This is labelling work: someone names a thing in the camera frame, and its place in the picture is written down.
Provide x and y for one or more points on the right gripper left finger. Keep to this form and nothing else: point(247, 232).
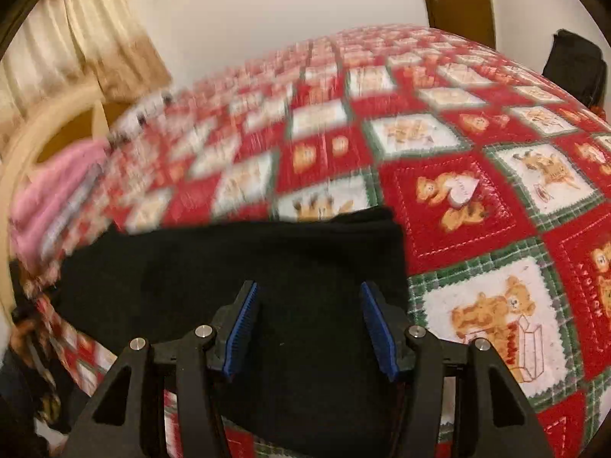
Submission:
point(125, 417)

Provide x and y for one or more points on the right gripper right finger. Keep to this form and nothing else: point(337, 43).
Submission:
point(492, 416)

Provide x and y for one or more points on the black pants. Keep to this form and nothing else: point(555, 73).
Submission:
point(309, 379)

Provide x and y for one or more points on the red patchwork bear bedspread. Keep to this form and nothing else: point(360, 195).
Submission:
point(499, 179)

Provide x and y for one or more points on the white patterned pillow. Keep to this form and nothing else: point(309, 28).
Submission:
point(132, 121)

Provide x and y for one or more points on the cream wooden headboard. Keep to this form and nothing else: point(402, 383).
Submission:
point(45, 121)

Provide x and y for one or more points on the black suitcase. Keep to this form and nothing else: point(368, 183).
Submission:
point(577, 65)

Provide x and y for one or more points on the beige patterned curtain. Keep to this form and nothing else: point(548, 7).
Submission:
point(63, 41)

